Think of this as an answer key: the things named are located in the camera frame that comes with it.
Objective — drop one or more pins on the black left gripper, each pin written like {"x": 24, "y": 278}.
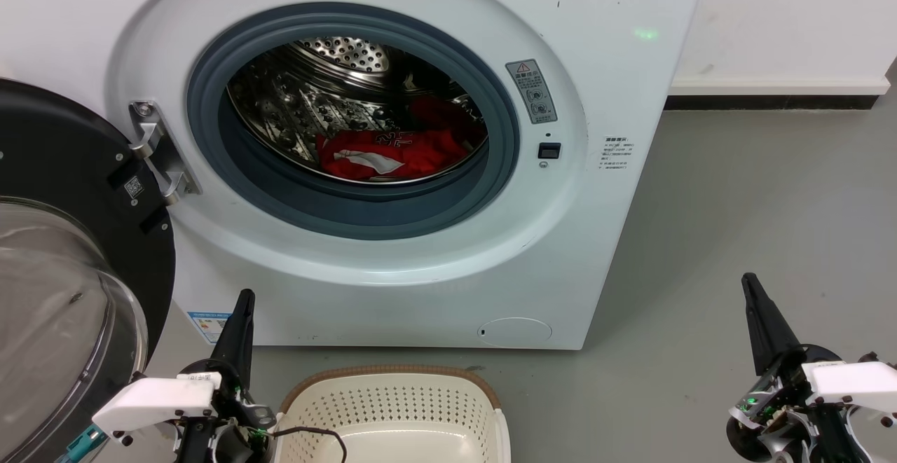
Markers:
{"x": 235, "y": 421}

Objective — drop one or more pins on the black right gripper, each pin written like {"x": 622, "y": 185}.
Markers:
{"x": 774, "y": 407}

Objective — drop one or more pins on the red jersey with white print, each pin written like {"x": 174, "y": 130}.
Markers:
{"x": 420, "y": 151}

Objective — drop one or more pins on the cream perforated laundry basket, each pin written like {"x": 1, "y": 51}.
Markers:
{"x": 392, "y": 407}

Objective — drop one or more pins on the stainless steel washing machine drum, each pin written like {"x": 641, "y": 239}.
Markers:
{"x": 308, "y": 106}

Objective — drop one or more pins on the black round washer door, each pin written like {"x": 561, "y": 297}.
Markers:
{"x": 63, "y": 148}

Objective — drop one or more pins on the blue white energy label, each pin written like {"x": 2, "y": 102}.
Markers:
{"x": 209, "y": 326}

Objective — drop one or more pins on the grey rubber door gasket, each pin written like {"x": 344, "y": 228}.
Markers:
{"x": 350, "y": 214}

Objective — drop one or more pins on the white QR code sticker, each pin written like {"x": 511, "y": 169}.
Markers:
{"x": 134, "y": 188}

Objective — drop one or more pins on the white front-load washing machine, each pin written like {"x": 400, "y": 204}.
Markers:
{"x": 420, "y": 295}

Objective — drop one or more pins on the silver metal door hinge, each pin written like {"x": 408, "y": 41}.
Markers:
{"x": 160, "y": 151}

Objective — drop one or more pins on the white and black baseboard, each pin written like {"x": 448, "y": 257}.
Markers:
{"x": 771, "y": 95}

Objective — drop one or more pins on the round white filter cover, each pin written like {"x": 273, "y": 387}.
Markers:
{"x": 515, "y": 333}

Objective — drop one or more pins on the black door latch socket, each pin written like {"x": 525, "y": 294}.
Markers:
{"x": 549, "y": 150}

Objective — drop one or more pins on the grey warning sticker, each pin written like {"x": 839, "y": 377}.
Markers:
{"x": 531, "y": 92}

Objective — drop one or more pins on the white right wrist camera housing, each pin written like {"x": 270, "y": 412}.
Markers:
{"x": 851, "y": 382}

